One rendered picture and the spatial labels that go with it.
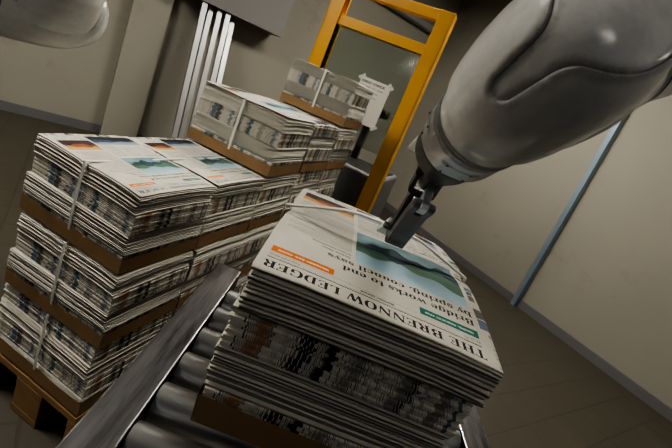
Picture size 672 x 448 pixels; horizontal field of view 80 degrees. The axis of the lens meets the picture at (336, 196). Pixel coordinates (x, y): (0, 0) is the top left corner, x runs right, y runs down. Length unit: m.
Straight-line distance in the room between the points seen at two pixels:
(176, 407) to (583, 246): 3.87
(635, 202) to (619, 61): 3.85
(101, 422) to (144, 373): 0.08
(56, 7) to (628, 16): 0.84
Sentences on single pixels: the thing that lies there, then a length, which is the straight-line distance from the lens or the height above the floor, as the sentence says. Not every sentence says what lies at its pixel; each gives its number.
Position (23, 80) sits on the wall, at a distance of 4.41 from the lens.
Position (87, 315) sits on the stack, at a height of 0.45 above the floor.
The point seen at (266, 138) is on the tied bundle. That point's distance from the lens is 1.49.
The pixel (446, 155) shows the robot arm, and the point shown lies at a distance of 0.38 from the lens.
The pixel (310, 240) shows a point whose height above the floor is 1.04.
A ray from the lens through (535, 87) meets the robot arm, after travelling 0.27.
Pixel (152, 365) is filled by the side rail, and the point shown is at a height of 0.80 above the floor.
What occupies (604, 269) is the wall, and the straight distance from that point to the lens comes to 4.11.
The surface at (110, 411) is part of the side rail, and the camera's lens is 0.57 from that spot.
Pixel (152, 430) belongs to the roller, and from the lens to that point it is 0.56.
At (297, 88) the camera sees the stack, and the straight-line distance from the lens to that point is 2.11.
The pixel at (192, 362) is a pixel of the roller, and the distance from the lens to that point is 0.64.
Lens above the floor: 1.22
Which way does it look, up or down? 14 degrees down
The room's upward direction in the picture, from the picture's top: 23 degrees clockwise
